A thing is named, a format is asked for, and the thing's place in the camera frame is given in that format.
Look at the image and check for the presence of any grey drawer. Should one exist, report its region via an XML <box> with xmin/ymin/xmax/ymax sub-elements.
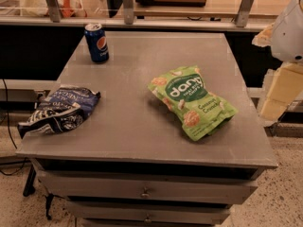
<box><xmin>67</xmin><ymin>201</ymin><xmax>230</xmax><ymax>225</ymax></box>
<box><xmin>37</xmin><ymin>170</ymin><xmax>258</xmax><ymax>204</ymax></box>

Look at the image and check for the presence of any blue pepsi can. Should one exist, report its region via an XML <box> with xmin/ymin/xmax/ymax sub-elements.
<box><xmin>84</xmin><ymin>23</ymin><xmax>109</xmax><ymax>63</ymax></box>

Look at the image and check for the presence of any orange white bag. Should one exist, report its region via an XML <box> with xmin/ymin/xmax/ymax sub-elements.
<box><xmin>58</xmin><ymin>0</ymin><xmax>87</xmax><ymax>18</ymax></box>

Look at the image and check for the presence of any top grey drawer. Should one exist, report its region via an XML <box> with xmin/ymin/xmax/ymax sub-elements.
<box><xmin>37</xmin><ymin>170</ymin><xmax>258</xmax><ymax>204</ymax></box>

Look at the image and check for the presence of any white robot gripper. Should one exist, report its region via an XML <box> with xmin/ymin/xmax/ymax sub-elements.
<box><xmin>252</xmin><ymin>0</ymin><xmax>303</xmax><ymax>121</ymax></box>

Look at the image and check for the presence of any black cable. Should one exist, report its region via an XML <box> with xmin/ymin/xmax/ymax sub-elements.
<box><xmin>0</xmin><ymin>79</ymin><xmax>30</xmax><ymax>177</ymax></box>

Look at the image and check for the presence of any grey drawer cabinet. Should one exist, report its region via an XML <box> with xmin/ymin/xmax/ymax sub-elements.
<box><xmin>19</xmin><ymin>31</ymin><xmax>277</xmax><ymax>227</ymax></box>

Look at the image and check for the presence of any blue crumpled chip bag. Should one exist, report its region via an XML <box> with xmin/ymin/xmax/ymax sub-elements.
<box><xmin>17</xmin><ymin>86</ymin><xmax>101</xmax><ymax>137</ymax></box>

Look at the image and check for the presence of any green rice chip bag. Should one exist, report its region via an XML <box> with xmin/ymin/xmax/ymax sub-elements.
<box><xmin>148</xmin><ymin>65</ymin><xmax>238</xmax><ymax>141</ymax></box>

